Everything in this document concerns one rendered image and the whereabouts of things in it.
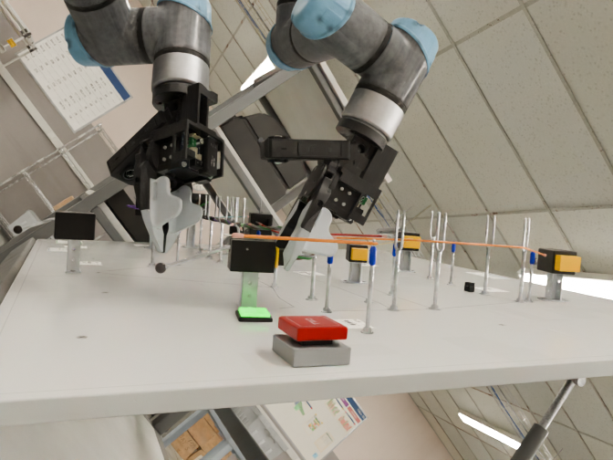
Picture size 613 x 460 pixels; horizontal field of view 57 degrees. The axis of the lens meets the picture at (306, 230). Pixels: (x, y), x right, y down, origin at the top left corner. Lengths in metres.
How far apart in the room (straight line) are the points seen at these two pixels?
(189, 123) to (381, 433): 9.26
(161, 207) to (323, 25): 0.29
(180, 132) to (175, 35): 0.15
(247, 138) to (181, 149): 1.09
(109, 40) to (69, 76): 7.72
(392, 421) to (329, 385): 9.38
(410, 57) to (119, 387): 0.53
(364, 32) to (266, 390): 0.45
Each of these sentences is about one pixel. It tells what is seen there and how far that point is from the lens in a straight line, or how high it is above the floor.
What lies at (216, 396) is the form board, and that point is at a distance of 0.45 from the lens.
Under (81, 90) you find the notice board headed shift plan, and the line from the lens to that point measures 8.49.
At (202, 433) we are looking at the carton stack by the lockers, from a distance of 8.50.
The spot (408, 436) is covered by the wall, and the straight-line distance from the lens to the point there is 10.08.
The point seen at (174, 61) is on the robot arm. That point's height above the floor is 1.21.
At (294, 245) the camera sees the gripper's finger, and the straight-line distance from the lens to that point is 0.69.
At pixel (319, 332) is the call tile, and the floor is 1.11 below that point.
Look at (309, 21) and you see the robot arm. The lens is 0.72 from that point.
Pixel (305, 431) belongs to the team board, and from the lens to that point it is 9.26.
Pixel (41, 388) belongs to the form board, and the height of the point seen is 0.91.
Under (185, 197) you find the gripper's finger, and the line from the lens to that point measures 0.74.
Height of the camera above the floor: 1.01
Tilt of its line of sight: 16 degrees up
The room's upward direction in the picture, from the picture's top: 53 degrees clockwise
